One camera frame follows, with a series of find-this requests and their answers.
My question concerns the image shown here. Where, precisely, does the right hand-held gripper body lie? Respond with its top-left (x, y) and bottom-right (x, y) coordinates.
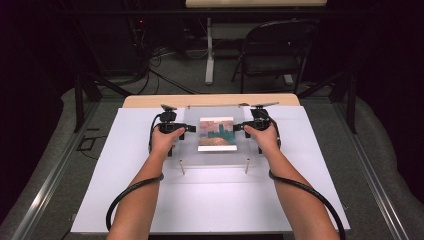
top-left (244, 101), bottom-right (281, 155)

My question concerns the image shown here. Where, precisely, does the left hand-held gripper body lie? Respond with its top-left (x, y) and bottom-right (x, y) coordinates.
top-left (156, 103), bottom-right (188, 158)

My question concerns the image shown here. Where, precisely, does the clear acrylic photo frame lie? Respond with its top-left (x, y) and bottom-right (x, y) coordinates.
top-left (177, 104), bottom-right (255, 176)

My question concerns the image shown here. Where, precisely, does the colourful picture card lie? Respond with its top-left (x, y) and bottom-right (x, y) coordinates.
top-left (197, 116), bottom-right (239, 153)

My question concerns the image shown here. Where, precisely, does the person's left hand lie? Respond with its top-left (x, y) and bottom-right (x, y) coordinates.
top-left (149, 125), bottom-right (185, 162)

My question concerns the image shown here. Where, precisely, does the person's right hand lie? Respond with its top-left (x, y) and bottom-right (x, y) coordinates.
top-left (243, 123), bottom-right (282, 158)

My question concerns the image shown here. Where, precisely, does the light wooden table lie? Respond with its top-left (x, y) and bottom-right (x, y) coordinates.
top-left (122, 93), bottom-right (301, 109)

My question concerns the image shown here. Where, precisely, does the black folding chair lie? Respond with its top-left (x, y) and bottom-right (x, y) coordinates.
top-left (231, 18), bottom-right (321, 95)

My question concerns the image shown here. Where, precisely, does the white board sheet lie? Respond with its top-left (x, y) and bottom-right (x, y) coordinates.
top-left (70, 105), bottom-right (351, 235)

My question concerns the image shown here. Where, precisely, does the beige desk with white legs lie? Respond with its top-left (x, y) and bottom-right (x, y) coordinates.
top-left (185, 0), bottom-right (330, 86)

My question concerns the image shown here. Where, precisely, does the black metal stand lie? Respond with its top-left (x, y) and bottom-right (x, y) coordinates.
top-left (73, 70), bottom-right (133, 133)
top-left (297, 70), bottom-right (358, 135)

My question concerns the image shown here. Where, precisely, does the dark equipment cabinet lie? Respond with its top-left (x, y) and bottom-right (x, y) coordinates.
top-left (79, 13), bottom-right (148, 77)

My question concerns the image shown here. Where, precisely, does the bundle of floor cables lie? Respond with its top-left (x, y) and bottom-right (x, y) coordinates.
top-left (132, 16), bottom-right (202, 96)

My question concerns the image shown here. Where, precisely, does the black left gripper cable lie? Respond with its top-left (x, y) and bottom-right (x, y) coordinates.
top-left (105, 112), bottom-right (165, 232)

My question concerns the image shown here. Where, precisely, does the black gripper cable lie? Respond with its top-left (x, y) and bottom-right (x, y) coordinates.
top-left (262, 109), bottom-right (347, 240)
top-left (105, 112), bottom-right (165, 232)

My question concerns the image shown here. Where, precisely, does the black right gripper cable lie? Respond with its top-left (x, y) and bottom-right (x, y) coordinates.
top-left (262, 109), bottom-right (347, 240)

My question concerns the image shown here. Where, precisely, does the aluminium rail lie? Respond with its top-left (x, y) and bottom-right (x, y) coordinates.
top-left (332, 99), bottom-right (412, 240)
top-left (12, 99), bottom-right (102, 240)

